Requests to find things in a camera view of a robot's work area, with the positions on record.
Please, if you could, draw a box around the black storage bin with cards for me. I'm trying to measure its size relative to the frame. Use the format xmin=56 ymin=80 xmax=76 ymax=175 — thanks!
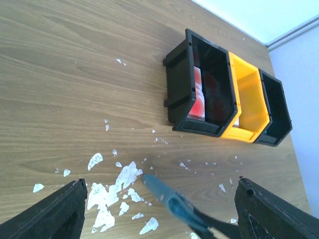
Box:
xmin=163 ymin=29 xmax=239 ymax=137

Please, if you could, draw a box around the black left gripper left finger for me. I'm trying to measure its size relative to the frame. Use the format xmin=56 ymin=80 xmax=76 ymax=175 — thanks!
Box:
xmin=0 ymin=179 xmax=87 ymax=239

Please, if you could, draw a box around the yellow storage bin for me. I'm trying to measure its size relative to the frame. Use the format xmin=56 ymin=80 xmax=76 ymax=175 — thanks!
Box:
xmin=221 ymin=52 xmax=270 ymax=143

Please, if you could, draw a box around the red white card stack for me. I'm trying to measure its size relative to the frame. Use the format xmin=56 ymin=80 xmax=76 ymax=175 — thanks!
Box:
xmin=187 ymin=66 xmax=205 ymax=121

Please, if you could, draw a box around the teal leather card holder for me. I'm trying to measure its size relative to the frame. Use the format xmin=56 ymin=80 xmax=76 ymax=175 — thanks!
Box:
xmin=142 ymin=174 xmax=209 ymax=232

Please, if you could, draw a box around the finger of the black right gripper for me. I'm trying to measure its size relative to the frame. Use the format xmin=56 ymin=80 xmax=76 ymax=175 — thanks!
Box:
xmin=191 ymin=208 xmax=240 ymax=239

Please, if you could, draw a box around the black storage bin with holders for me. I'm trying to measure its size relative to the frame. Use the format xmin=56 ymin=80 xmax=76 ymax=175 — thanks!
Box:
xmin=254 ymin=69 xmax=293 ymax=147

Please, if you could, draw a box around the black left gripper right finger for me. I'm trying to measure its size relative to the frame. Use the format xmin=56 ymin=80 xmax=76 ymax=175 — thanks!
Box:
xmin=235 ymin=178 xmax=319 ymax=239

